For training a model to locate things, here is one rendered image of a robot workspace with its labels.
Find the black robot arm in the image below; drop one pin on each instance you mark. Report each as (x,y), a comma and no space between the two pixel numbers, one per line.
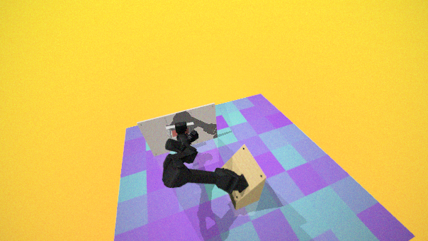
(176,174)

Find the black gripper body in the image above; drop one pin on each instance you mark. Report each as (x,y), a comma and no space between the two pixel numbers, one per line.
(180,128)

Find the white picture frame with red picture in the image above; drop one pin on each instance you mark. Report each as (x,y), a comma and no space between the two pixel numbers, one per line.
(171,131)

